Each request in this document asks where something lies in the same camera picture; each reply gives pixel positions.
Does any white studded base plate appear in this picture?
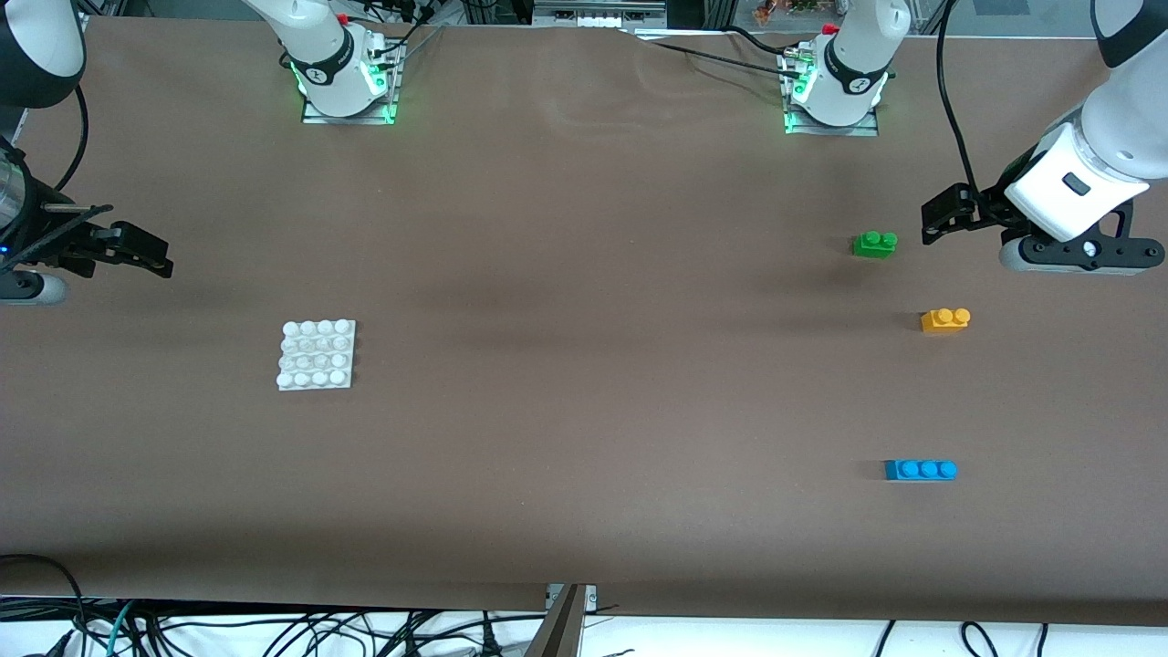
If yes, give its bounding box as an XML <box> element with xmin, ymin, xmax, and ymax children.
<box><xmin>276</xmin><ymin>318</ymin><xmax>357</xmax><ymax>392</ymax></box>

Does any blue three-stud block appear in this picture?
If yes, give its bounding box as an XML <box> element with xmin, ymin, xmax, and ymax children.
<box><xmin>883</xmin><ymin>459</ymin><xmax>959</xmax><ymax>483</ymax></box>

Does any colourful background object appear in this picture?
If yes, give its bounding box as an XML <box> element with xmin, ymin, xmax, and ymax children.
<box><xmin>753</xmin><ymin>0</ymin><xmax>822</xmax><ymax>24</ymax></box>

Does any brown table cover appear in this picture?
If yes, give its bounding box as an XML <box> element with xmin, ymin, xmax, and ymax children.
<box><xmin>0</xmin><ymin>16</ymin><xmax>1168</xmax><ymax>631</ymax></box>

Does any white power strip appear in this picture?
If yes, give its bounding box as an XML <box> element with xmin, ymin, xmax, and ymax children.
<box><xmin>532</xmin><ymin>0</ymin><xmax>669</xmax><ymax>30</ymax></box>

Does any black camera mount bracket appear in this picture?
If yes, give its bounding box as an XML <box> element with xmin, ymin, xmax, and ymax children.
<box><xmin>1020</xmin><ymin>197</ymin><xmax>1167</xmax><ymax>276</ymax></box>

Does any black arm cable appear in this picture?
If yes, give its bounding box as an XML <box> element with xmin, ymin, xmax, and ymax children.
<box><xmin>47</xmin><ymin>84</ymin><xmax>92</xmax><ymax>200</ymax></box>
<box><xmin>937</xmin><ymin>0</ymin><xmax>986</xmax><ymax>200</ymax></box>

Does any black cable across table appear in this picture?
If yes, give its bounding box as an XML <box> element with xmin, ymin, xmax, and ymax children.
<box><xmin>634</xmin><ymin>36</ymin><xmax>804</xmax><ymax>81</ymax></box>

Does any teal floor cable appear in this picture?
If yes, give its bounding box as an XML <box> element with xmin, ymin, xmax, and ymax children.
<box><xmin>105</xmin><ymin>600</ymin><xmax>138</xmax><ymax>657</ymax></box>

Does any metal table leg bracket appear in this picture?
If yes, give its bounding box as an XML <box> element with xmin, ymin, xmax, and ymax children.
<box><xmin>525</xmin><ymin>584</ymin><xmax>599</xmax><ymax>657</ymax></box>

